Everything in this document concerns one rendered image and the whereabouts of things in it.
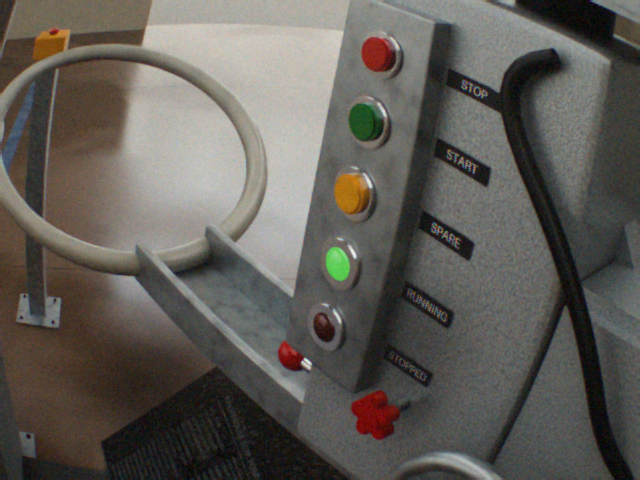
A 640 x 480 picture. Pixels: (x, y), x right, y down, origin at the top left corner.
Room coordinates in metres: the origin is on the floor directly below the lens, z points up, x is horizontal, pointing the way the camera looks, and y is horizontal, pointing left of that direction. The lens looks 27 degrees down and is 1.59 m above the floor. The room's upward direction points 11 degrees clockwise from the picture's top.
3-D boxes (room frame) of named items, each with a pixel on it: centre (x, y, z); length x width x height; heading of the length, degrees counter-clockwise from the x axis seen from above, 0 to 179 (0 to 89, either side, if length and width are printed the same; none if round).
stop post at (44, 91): (2.12, 0.99, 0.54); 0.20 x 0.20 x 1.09; 17
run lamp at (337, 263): (0.50, -0.02, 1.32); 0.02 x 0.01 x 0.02; 46
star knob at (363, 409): (0.45, -0.07, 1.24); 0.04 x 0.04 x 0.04; 46
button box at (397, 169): (0.51, -0.03, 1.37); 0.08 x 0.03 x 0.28; 46
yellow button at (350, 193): (0.50, -0.01, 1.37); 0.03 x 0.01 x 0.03; 46
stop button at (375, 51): (0.50, -0.01, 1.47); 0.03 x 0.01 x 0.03; 46
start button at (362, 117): (0.50, -0.01, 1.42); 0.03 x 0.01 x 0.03; 46
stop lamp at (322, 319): (0.50, -0.02, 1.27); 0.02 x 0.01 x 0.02; 46
